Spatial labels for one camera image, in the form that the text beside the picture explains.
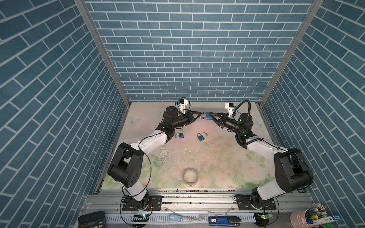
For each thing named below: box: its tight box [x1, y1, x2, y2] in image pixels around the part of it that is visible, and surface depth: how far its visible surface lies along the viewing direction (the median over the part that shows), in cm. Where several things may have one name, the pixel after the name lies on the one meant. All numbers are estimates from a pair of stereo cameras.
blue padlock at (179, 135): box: [174, 133, 184, 139], surface depth 102 cm
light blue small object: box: [168, 212, 183, 222], surface depth 71 cm
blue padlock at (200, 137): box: [196, 132, 205, 142], surface depth 101 cm
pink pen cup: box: [289, 208, 311, 228], surface depth 64 cm
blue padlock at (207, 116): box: [199, 112, 213, 120], surface depth 80 cm
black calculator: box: [77, 210, 106, 228], surface depth 68 cm
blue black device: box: [208, 216, 242, 227], surface depth 68 cm
